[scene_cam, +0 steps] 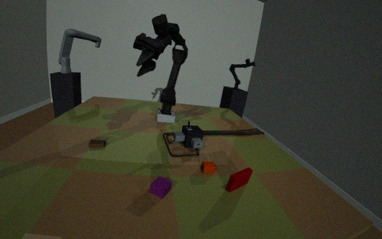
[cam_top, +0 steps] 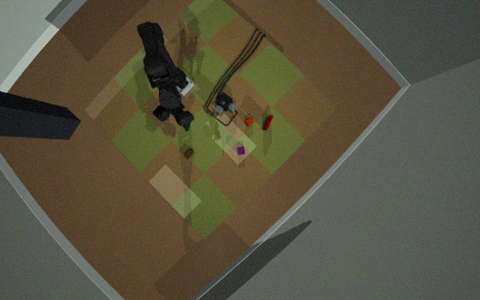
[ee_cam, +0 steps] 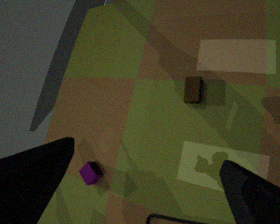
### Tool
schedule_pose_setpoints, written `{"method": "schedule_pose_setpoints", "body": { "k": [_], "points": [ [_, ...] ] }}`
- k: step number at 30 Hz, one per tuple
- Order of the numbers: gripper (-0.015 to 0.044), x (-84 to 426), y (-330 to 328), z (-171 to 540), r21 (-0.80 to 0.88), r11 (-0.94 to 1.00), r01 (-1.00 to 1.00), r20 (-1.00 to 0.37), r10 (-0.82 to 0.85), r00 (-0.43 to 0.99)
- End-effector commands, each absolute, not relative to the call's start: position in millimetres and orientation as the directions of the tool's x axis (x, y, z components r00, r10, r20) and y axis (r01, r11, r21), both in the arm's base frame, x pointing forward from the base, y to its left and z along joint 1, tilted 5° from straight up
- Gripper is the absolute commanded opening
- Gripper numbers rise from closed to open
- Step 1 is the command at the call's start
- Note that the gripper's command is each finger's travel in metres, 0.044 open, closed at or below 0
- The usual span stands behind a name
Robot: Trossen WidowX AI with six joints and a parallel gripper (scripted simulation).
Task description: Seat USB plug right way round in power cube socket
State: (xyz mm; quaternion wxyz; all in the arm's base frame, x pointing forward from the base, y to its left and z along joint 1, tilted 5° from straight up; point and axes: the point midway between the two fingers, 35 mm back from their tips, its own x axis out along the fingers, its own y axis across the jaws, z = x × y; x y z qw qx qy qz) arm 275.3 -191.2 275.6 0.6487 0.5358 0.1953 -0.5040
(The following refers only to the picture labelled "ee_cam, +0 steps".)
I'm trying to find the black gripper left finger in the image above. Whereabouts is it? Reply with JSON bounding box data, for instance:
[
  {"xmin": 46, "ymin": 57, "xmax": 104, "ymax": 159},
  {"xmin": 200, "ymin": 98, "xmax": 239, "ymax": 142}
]
[{"xmin": 0, "ymin": 137, "xmax": 75, "ymax": 224}]

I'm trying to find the purple cube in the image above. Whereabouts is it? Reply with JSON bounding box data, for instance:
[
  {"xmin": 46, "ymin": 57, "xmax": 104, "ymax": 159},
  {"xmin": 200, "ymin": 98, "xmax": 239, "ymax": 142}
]
[{"xmin": 79, "ymin": 161, "xmax": 103, "ymax": 186}]

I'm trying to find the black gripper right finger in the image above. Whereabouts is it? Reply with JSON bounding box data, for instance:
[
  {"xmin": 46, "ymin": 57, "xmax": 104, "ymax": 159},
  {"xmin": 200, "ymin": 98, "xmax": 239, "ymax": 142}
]
[{"xmin": 220, "ymin": 160, "xmax": 280, "ymax": 224}]

